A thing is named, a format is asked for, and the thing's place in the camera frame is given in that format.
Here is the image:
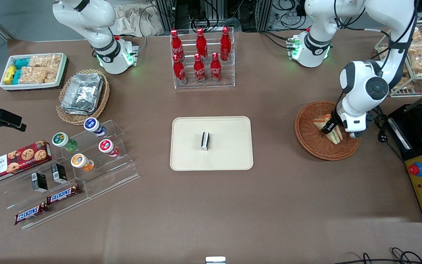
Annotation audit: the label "triangle sandwich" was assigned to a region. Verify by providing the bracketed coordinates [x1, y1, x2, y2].
[312, 114, 343, 144]

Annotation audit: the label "round brown wicker basket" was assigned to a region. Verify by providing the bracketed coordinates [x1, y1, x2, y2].
[294, 101, 361, 161]

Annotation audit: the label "oval tan wicker basket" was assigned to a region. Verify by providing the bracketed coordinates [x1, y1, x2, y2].
[56, 69, 110, 125]

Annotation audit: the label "beige plastic tray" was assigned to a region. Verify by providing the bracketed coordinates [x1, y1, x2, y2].
[170, 116, 254, 172]

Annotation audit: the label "red Walkers cookie box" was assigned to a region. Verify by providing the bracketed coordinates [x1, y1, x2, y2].
[0, 140, 52, 184]

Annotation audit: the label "yellow snack packet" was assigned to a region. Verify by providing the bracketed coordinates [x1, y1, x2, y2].
[3, 65, 17, 85]

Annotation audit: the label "clear rice crisp packet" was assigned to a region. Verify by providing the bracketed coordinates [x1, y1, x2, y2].
[46, 54, 62, 83]
[19, 66, 47, 84]
[29, 55, 49, 67]

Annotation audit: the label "green lid yogurt cup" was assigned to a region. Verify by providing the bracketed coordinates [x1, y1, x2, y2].
[52, 132, 78, 152]

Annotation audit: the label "small black box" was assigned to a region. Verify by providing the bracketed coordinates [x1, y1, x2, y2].
[51, 163, 68, 184]
[31, 172, 48, 193]

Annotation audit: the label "white rectangular snack bin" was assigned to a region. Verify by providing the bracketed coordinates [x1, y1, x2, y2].
[0, 53, 68, 91]

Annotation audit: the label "stack of foil containers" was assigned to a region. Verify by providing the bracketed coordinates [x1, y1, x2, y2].
[61, 73, 104, 116]

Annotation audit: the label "orange lid yogurt cup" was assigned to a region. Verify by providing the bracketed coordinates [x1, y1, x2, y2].
[71, 153, 95, 172]

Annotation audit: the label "blue lid yogurt cup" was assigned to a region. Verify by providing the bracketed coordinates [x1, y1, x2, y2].
[84, 117, 107, 137]

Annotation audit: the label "black sealing machine yellow panel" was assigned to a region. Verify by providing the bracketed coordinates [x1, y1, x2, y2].
[387, 88, 422, 223]

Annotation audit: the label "Snickers chocolate bar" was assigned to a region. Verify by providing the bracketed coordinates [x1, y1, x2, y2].
[46, 184, 81, 205]
[14, 203, 49, 225]

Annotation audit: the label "red lid yogurt cup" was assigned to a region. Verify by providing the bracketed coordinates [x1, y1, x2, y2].
[98, 139, 120, 157]

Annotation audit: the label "clear acrylic bottle rack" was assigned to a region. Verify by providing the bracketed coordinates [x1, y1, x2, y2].
[170, 26, 236, 89]

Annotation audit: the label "clear acrylic stepped stand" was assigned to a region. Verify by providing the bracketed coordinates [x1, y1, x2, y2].
[0, 119, 140, 230]

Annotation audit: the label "red cola bottle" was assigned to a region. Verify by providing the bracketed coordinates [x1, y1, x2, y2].
[173, 54, 187, 85]
[220, 26, 232, 61]
[196, 28, 208, 61]
[170, 29, 184, 62]
[210, 52, 222, 83]
[193, 54, 206, 84]

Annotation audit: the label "crumpled beige cloth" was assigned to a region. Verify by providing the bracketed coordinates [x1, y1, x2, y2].
[114, 4, 164, 37]

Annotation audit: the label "black power cable with plug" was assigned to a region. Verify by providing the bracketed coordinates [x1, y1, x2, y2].
[374, 106, 406, 162]

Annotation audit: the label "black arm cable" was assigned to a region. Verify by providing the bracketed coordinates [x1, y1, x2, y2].
[334, 0, 418, 88]

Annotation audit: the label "black floor cables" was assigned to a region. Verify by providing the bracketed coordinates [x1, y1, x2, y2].
[334, 247, 422, 264]

